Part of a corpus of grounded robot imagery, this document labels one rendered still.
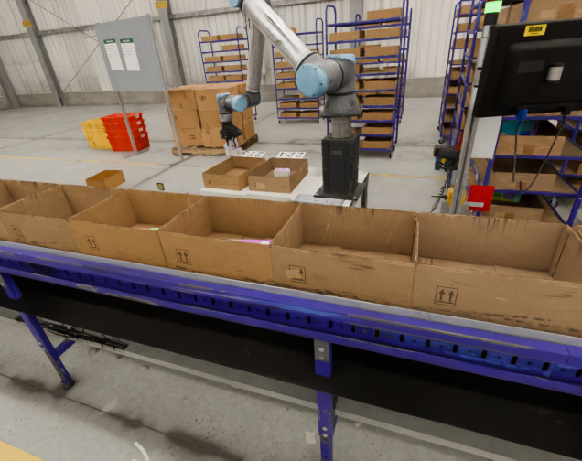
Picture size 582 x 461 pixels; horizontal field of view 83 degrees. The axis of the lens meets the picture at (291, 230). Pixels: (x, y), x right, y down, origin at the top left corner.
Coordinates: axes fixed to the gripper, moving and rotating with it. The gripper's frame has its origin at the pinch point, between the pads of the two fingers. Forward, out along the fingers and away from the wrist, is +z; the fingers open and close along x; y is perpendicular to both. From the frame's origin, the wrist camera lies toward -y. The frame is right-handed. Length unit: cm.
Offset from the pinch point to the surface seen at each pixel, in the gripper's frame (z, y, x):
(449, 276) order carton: -11, -155, 92
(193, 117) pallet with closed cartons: 34, 289, -215
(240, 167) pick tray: 16.8, 7.0, -11.0
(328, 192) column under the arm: 16, -76, 5
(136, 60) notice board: -54, 334, -169
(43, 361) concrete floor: 93, 44, 140
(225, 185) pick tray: 14.8, -11.5, 24.0
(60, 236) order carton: -4, -27, 125
